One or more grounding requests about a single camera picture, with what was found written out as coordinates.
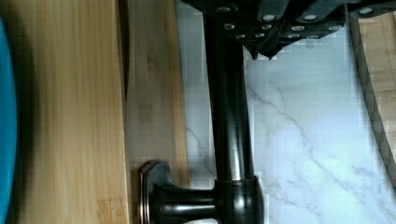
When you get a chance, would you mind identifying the blue plate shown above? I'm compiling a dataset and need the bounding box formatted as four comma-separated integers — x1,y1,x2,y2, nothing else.
0,22,18,224

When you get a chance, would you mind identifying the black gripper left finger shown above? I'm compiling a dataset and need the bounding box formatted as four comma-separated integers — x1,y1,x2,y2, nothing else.
181,0,282,59

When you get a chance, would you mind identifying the bamboo cutting board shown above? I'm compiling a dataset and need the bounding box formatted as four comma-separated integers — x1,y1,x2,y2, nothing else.
349,12,396,185

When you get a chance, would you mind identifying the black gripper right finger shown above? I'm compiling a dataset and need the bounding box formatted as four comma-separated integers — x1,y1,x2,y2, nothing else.
262,0,395,58

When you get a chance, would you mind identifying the wooden drawer with black handle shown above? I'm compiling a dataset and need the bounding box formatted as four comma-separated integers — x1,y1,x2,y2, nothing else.
125,0,264,224

